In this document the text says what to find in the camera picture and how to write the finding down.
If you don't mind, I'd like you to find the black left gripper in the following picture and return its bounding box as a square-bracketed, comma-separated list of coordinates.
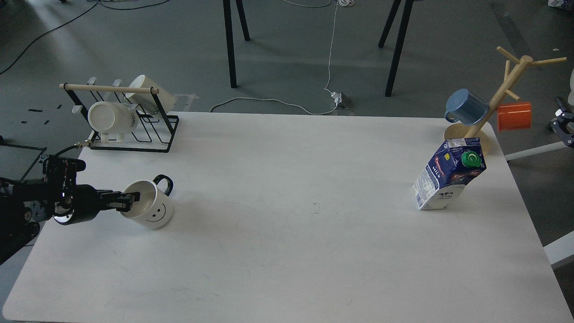
[43, 155, 141, 226]

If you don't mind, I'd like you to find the black table leg left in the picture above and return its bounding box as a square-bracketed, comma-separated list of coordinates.
[222, 0, 251, 89]

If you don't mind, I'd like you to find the white power cable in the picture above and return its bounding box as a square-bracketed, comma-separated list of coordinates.
[209, 0, 355, 116]

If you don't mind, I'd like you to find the blue milk carton green cap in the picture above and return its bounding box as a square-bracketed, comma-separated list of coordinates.
[413, 137, 487, 210]

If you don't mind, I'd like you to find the white smiley face mug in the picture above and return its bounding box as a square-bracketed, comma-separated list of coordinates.
[120, 175, 175, 229]

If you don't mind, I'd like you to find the orange mug on tree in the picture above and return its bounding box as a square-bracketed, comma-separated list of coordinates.
[497, 102, 532, 131]

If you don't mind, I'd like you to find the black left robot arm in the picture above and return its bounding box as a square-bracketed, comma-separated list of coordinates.
[0, 155, 141, 262]

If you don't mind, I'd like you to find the cream mug tilted rear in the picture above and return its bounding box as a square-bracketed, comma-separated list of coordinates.
[125, 75, 177, 118]

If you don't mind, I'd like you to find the black floor cable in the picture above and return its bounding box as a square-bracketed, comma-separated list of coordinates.
[0, 0, 171, 76]

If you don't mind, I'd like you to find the wooden mug tree stand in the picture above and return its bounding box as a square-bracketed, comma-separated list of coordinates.
[443, 46, 567, 156]

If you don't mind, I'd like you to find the white chair base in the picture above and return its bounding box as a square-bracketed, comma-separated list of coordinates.
[504, 72, 574, 161]

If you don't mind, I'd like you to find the black table leg right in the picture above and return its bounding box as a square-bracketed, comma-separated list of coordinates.
[378, 0, 414, 97]

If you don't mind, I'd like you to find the blue mug on tree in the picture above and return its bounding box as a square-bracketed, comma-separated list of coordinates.
[444, 88, 489, 126]

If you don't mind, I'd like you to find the black table leg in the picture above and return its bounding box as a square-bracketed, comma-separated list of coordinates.
[222, 0, 251, 89]
[378, 0, 414, 97]

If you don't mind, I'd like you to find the white power adapter plug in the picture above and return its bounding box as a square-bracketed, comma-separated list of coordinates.
[330, 92, 348, 108]

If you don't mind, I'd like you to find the black wire cup rack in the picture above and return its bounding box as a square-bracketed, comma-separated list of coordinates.
[59, 77, 180, 153]

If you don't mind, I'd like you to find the white mug lying front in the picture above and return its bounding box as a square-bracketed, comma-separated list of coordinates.
[88, 101, 139, 134]

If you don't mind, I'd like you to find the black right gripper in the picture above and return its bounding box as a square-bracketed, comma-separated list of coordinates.
[550, 96, 574, 148]

